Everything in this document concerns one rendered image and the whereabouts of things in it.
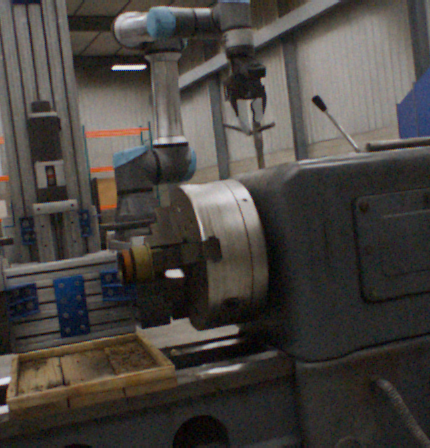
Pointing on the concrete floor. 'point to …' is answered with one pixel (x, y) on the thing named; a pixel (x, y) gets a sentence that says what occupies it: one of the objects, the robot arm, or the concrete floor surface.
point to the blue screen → (420, 106)
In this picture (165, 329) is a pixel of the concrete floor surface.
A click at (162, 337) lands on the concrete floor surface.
